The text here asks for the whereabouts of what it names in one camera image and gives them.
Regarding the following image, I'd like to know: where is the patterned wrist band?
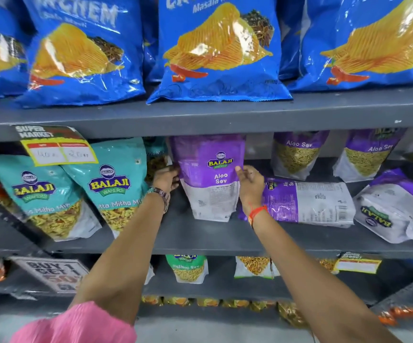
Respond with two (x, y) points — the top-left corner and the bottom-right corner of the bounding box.
(147, 187), (171, 213)

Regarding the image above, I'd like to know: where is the person's right hand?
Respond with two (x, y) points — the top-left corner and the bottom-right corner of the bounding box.
(235, 165), (266, 214)

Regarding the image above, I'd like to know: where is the teal snack packet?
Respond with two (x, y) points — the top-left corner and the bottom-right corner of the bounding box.
(0, 153), (103, 242)
(143, 136), (171, 183)
(62, 137), (150, 238)

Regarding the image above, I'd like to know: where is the row of golden snack packets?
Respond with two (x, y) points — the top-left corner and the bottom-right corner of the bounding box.
(141, 295), (309, 328)

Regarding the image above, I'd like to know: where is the pink sleeve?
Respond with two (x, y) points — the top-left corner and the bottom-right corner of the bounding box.
(10, 301), (138, 343)

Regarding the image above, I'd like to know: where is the orange thread bracelet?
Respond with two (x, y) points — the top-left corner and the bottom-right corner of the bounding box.
(247, 205), (269, 227)

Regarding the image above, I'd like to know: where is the row of blue chip bags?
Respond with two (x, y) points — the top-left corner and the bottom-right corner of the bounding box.
(0, 0), (413, 109)

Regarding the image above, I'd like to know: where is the person's left forearm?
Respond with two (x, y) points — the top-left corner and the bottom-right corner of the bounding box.
(70, 192), (171, 326)

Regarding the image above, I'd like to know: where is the person's left hand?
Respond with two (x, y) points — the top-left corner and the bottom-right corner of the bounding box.
(152, 165), (181, 197)

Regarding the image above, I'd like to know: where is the purple snack packet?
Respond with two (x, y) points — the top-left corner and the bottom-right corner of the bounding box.
(353, 168), (413, 244)
(333, 128), (408, 183)
(170, 134), (247, 223)
(270, 131), (331, 181)
(238, 177), (356, 229)

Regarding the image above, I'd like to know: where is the person's right forearm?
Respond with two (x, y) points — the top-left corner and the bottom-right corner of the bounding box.
(252, 208), (404, 343)

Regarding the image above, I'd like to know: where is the white green-edged snack packet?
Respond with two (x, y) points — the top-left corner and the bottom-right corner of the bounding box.
(271, 258), (339, 275)
(234, 256), (274, 280)

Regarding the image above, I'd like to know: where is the grey metal shelf board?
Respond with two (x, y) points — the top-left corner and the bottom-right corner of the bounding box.
(0, 256), (413, 308)
(0, 158), (413, 260)
(0, 85), (413, 144)

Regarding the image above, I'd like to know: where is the yellow price label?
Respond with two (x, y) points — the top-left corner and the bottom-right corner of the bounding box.
(333, 251), (382, 275)
(11, 124), (100, 167)

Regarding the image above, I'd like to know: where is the white offer sign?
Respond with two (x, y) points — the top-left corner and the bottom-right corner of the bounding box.
(9, 256), (90, 294)

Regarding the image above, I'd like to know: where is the green snack packet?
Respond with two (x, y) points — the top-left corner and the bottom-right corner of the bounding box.
(165, 254), (209, 285)

